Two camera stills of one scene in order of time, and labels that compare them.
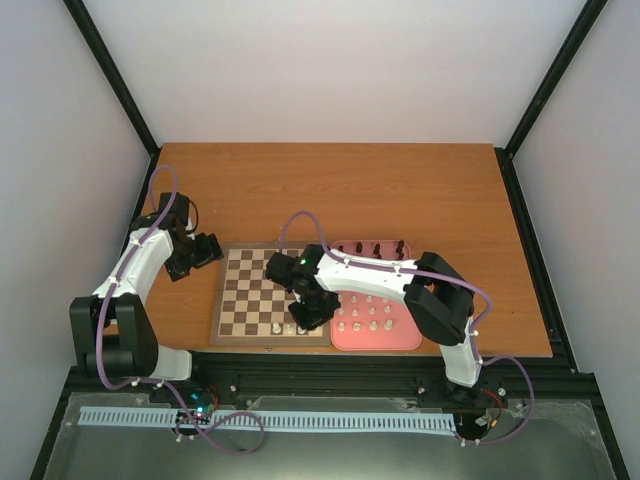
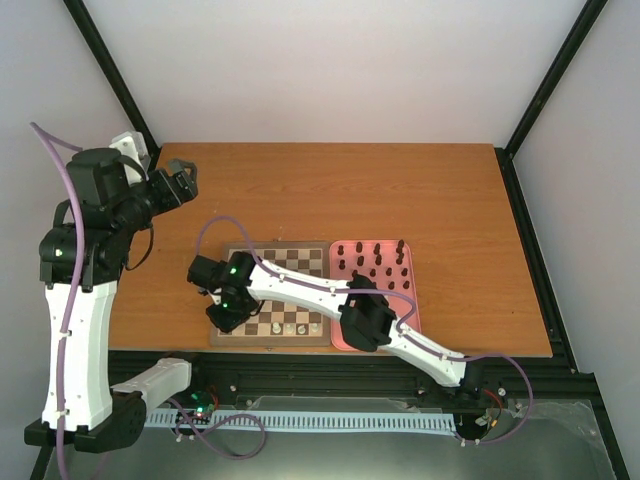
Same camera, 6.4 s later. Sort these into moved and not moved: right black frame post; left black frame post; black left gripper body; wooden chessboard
Moved: black left gripper body
Not moved: left black frame post; wooden chessboard; right black frame post
